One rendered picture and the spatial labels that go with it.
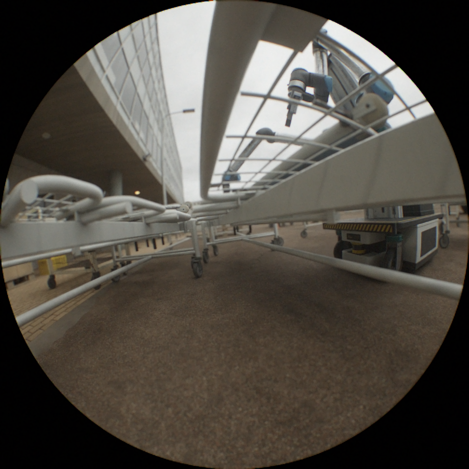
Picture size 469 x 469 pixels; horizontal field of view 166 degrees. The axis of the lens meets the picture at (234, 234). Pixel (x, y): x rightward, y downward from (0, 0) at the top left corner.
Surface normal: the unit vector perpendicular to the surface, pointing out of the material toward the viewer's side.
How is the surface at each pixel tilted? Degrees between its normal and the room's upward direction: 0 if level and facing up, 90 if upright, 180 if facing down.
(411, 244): 90
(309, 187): 90
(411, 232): 90
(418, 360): 0
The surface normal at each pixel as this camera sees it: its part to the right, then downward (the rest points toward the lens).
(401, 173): -0.97, 0.14
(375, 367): -0.13, -0.99
